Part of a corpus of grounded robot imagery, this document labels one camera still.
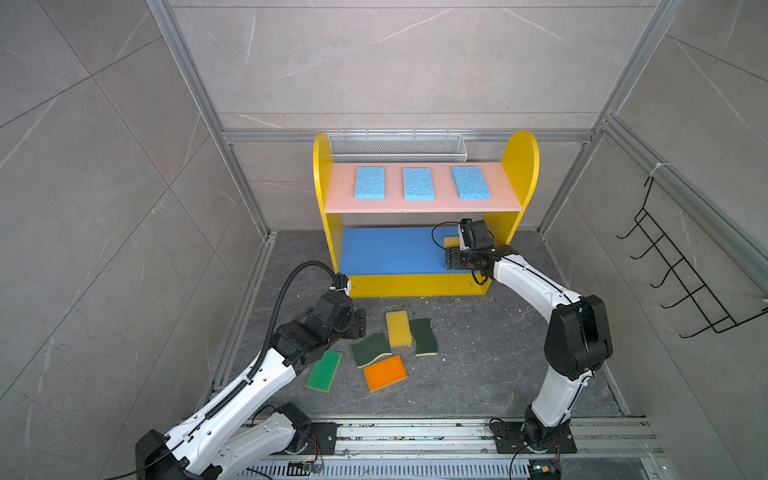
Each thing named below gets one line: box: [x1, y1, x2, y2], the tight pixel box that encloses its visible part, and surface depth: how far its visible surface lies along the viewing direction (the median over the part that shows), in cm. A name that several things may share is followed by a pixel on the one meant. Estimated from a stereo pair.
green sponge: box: [306, 350, 342, 392], surface depth 85 cm
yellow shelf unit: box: [313, 131, 540, 297], surface depth 77 cm
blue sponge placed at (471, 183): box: [451, 166, 491, 200], surface depth 76 cm
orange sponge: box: [363, 354, 408, 393], surface depth 85 cm
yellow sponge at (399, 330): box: [385, 310, 413, 348], surface depth 94 cm
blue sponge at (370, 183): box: [354, 166, 385, 200], surface depth 75 cm
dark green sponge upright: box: [410, 318, 438, 356], surface depth 92 cm
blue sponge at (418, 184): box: [403, 168, 435, 201], surface depth 76 cm
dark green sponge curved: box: [352, 332, 392, 367], surface depth 88 cm
